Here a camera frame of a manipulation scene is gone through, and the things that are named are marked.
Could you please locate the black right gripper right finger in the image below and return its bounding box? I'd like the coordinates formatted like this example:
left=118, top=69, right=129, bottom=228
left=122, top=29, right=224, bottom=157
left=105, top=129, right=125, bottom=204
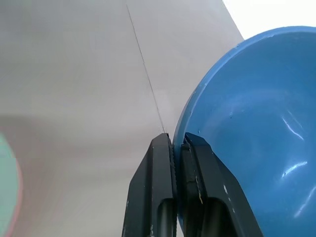
left=179, top=132, right=263, bottom=237

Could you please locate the green bowl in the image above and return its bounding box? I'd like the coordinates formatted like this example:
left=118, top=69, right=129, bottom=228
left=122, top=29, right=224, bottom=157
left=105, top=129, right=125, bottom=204
left=0, top=133, right=18, bottom=237

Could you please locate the blue bowl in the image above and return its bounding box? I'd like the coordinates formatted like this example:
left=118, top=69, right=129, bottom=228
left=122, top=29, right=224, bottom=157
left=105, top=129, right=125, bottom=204
left=172, top=25, right=316, bottom=237

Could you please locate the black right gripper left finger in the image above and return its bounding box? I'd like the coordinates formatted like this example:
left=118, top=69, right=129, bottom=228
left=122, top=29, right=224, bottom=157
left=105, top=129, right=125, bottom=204
left=121, top=133, right=178, bottom=237

